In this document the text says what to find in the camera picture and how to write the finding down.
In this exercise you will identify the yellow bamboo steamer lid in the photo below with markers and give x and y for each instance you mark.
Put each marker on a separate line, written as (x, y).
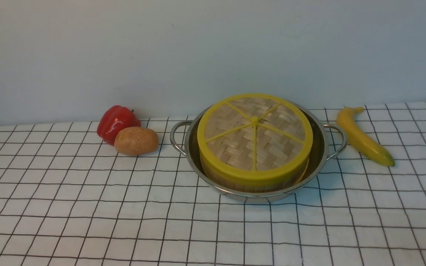
(261, 133)

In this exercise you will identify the yellow bamboo steamer basket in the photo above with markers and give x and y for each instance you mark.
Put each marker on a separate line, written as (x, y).
(250, 185)

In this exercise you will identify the stainless steel pot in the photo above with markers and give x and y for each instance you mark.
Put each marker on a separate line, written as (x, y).
(329, 141)

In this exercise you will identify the brown potato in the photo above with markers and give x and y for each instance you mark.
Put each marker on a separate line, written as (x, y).
(134, 141)

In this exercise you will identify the red bell pepper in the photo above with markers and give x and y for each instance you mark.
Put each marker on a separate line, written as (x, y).
(113, 121)

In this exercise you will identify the yellow banana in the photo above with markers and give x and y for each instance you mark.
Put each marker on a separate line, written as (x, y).
(361, 141)

